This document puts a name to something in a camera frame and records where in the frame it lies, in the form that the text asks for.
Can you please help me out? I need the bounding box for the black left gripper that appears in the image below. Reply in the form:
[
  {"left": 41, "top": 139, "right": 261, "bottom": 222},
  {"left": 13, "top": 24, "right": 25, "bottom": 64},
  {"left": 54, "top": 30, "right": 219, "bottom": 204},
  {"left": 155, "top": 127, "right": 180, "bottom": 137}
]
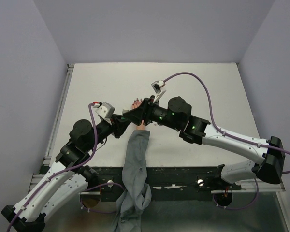
[{"left": 86, "top": 114, "right": 131, "bottom": 151}]

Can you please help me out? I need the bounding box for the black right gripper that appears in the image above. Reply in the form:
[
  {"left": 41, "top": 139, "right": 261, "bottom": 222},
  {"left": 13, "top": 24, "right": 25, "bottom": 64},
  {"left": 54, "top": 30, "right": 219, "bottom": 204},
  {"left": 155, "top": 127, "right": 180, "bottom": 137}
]
[{"left": 122, "top": 96, "right": 181, "bottom": 131}]

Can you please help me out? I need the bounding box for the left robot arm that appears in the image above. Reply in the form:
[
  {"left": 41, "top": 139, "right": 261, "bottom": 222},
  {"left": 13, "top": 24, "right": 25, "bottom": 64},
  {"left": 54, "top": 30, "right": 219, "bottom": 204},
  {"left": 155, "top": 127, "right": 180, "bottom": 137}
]
[{"left": 1, "top": 114, "right": 130, "bottom": 232}]

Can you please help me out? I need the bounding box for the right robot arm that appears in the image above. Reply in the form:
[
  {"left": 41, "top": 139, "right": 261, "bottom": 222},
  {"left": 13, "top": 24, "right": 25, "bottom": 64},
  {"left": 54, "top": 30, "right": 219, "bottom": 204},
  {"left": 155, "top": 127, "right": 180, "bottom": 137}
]
[{"left": 123, "top": 97, "right": 285, "bottom": 189}]

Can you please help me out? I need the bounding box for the grey sleeve forearm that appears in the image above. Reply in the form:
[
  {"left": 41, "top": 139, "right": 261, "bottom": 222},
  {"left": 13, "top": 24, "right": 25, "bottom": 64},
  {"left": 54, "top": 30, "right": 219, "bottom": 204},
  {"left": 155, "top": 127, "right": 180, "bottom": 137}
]
[{"left": 111, "top": 130, "right": 152, "bottom": 232}]

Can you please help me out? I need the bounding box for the mannequin hand with painted nails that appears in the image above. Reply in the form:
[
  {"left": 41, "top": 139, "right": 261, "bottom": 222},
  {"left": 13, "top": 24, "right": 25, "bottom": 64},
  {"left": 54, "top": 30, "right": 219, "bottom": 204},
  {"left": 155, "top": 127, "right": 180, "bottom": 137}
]
[{"left": 132, "top": 98, "right": 145, "bottom": 130}]

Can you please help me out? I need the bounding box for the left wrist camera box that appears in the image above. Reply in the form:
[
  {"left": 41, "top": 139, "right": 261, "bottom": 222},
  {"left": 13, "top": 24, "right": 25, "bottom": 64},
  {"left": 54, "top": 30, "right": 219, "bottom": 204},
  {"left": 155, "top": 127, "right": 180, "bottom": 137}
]
[{"left": 93, "top": 102, "right": 115, "bottom": 120}]

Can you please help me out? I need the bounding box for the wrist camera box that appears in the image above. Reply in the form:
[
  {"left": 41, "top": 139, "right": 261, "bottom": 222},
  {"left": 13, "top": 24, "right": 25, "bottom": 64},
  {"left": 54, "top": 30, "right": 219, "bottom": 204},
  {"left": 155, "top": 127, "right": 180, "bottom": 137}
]
[
  {"left": 93, "top": 102, "right": 115, "bottom": 120},
  {"left": 151, "top": 80, "right": 166, "bottom": 103}
]

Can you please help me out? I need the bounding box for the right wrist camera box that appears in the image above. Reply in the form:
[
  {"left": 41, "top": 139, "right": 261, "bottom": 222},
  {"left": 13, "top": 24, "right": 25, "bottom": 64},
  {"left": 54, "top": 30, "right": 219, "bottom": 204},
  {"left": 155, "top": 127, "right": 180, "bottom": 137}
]
[{"left": 151, "top": 80, "right": 166, "bottom": 103}]

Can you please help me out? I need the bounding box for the aluminium rail left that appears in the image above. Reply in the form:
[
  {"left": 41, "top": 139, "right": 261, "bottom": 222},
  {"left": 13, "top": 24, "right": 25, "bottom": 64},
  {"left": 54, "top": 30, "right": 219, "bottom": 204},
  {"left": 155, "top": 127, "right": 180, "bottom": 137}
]
[{"left": 44, "top": 63, "right": 75, "bottom": 160}]

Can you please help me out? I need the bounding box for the aluminium rail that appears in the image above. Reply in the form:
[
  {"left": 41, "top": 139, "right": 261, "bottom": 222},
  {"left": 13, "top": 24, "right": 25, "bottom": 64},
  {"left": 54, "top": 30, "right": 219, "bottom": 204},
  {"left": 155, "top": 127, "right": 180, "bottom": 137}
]
[
  {"left": 30, "top": 173, "right": 286, "bottom": 194},
  {"left": 44, "top": 63, "right": 75, "bottom": 160}
]

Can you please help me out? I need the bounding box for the black mounting base plate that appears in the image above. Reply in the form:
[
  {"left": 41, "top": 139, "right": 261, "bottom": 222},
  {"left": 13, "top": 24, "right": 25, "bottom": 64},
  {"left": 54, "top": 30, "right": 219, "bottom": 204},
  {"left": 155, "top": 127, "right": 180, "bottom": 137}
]
[{"left": 81, "top": 167, "right": 241, "bottom": 202}]

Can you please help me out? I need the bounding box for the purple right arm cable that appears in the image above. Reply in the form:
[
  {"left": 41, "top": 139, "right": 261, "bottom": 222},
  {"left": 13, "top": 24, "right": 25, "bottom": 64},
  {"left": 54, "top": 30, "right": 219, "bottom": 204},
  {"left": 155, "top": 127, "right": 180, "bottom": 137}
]
[{"left": 163, "top": 72, "right": 290, "bottom": 210}]

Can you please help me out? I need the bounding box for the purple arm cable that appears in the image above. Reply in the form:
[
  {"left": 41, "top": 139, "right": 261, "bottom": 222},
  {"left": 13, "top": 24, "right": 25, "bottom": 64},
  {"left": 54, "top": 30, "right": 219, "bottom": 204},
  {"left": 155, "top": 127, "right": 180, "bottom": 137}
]
[
  {"left": 163, "top": 72, "right": 290, "bottom": 210},
  {"left": 7, "top": 102, "right": 126, "bottom": 232}
]

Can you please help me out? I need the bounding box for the aluminium rail front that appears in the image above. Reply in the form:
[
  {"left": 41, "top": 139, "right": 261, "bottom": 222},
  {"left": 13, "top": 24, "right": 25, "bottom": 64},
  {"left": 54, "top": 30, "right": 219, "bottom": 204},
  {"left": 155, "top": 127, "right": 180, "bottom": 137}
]
[{"left": 30, "top": 173, "right": 286, "bottom": 194}]

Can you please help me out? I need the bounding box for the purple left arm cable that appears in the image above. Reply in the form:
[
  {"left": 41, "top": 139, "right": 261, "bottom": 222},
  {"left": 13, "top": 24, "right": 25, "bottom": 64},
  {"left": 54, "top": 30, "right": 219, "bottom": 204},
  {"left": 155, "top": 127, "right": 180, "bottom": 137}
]
[{"left": 7, "top": 102, "right": 126, "bottom": 232}]

